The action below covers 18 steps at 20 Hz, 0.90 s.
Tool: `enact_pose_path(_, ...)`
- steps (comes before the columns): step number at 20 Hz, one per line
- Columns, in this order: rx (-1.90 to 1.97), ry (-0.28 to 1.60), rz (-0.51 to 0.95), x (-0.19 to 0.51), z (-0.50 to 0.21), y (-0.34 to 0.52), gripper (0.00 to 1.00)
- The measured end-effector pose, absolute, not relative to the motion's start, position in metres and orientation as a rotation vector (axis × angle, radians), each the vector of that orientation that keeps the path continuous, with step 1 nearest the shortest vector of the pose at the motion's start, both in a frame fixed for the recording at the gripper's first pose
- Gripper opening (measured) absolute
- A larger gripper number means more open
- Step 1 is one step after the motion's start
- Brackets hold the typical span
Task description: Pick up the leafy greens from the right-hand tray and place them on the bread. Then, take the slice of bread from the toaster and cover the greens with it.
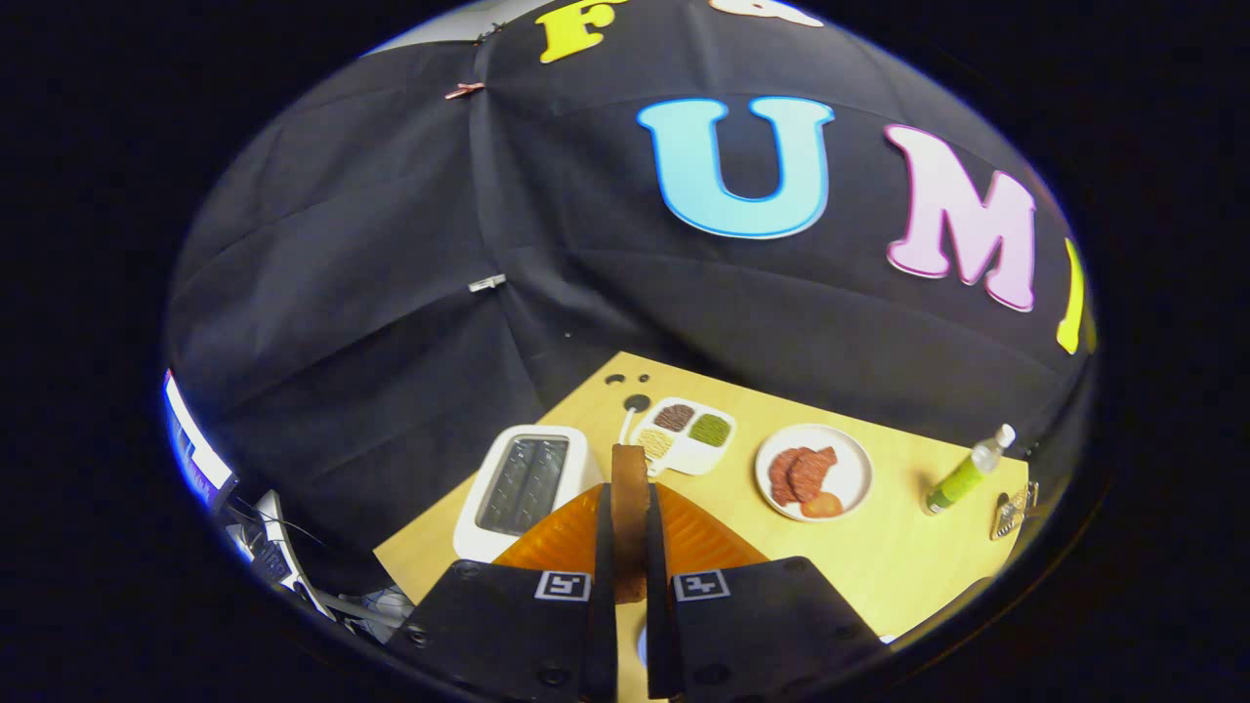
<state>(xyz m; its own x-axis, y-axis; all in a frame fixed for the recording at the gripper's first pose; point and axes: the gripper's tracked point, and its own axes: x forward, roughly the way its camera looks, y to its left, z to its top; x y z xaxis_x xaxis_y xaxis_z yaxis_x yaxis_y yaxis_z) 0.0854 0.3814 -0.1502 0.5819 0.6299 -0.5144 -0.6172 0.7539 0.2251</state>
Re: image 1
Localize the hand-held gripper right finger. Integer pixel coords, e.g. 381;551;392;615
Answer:
645;481;890;700

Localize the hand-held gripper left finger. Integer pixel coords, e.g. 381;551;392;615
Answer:
386;481;619;702

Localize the toasted bread slice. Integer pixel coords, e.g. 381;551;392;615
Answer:
611;444;651;604

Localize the white toaster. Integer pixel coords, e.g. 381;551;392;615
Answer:
453;425;604;564

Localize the brown meat slice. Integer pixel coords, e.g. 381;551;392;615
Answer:
769;449;802;506
789;446;839;504

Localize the white round plate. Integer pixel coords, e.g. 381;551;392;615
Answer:
755;424;874;522

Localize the white divided condiment tray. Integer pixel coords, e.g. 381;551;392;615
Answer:
630;396;738;477

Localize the green label plastic bottle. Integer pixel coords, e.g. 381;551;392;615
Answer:
923;424;1017;516

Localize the bright screen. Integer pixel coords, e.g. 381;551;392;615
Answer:
163;369;238;514

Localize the black backdrop cloth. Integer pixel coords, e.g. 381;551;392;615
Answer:
164;0;1100;597

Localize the white frame stand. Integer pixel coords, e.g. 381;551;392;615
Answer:
227;488;338;621

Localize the small wire basket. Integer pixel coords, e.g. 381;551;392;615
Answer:
990;480;1040;541

